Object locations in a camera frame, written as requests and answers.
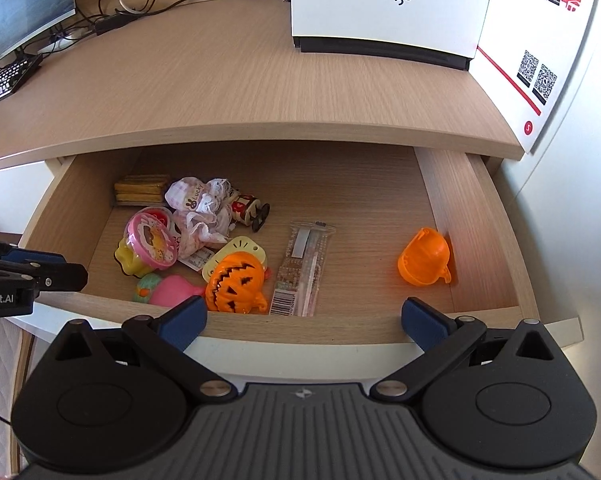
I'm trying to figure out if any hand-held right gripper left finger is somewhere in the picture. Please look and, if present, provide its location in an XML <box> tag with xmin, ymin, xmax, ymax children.
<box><xmin>55</xmin><ymin>295</ymin><xmax>236</xmax><ymax>403</ymax></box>

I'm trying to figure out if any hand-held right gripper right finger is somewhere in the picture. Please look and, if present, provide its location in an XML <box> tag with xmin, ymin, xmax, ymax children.
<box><xmin>370</xmin><ymin>297</ymin><xmax>556</xmax><ymax>403</ymax></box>

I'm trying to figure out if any pink and green squishy toy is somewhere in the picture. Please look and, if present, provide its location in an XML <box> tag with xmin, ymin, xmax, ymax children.
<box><xmin>132</xmin><ymin>272</ymin><xmax>209</xmax><ymax>309</ymax></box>

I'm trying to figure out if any orange pumpkin toy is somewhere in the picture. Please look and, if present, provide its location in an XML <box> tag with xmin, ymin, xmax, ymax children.
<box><xmin>204</xmin><ymin>252</ymin><xmax>272</xmax><ymax>314</ymax></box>

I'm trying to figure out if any white snack bag with label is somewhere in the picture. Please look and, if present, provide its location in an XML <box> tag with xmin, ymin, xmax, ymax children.
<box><xmin>172</xmin><ymin>208</ymin><xmax>232</xmax><ymax>274</ymax></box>

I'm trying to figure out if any pink round toy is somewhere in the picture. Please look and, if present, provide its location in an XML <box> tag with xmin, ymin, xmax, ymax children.
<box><xmin>125</xmin><ymin>205</ymin><xmax>180</xmax><ymax>267</ymax></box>

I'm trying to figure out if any red wind-up toy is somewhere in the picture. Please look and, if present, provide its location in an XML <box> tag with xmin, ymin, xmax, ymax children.
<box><xmin>228</xmin><ymin>187</ymin><xmax>272</xmax><ymax>234</ymax></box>

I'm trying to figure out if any wooden drawer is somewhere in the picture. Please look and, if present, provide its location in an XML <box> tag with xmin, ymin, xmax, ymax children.
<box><xmin>18</xmin><ymin>139</ymin><xmax>585</xmax><ymax>357</ymax></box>

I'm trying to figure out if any white quilted cover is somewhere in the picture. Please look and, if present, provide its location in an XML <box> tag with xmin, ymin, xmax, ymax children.
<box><xmin>0</xmin><ymin>317</ymin><xmax>34</xmax><ymax>480</ymax></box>

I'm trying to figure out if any orange capsule toy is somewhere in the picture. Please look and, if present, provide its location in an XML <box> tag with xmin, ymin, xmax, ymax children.
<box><xmin>397</xmin><ymin>227</ymin><xmax>454</xmax><ymax>287</ymax></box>

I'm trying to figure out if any pale yellow flat toy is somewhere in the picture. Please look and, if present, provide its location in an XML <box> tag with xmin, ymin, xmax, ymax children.
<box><xmin>201</xmin><ymin>236</ymin><xmax>269</xmax><ymax>284</ymax></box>

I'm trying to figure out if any stack of yellow pads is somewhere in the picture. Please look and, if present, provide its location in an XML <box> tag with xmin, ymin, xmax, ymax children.
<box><xmin>113</xmin><ymin>173</ymin><xmax>172</xmax><ymax>207</ymax></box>

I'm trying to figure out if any white printed plastic bag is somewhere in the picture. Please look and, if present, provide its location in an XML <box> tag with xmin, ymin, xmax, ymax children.
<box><xmin>164</xmin><ymin>175</ymin><xmax>234</xmax><ymax>217</ymax></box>

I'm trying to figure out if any clear pen packet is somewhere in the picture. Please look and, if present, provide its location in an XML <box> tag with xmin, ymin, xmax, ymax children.
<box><xmin>269</xmin><ymin>219</ymin><xmax>337</xmax><ymax>317</ymax></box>

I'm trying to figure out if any black keyboard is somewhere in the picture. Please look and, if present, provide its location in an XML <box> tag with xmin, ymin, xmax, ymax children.
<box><xmin>0</xmin><ymin>52</ymin><xmax>44</xmax><ymax>111</ymax></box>

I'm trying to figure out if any black computer monitor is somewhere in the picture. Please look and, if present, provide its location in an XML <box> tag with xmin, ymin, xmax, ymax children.
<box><xmin>0</xmin><ymin>0</ymin><xmax>86</xmax><ymax>76</ymax></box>

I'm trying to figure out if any black power adapter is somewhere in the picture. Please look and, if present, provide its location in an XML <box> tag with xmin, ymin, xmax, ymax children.
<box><xmin>94</xmin><ymin>13</ymin><xmax>132</xmax><ymax>35</ymax></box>

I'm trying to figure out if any white computer case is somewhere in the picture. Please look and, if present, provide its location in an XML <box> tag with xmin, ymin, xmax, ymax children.
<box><xmin>287</xmin><ymin>0</ymin><xmax>499</xmax><ymax>72</ymax></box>

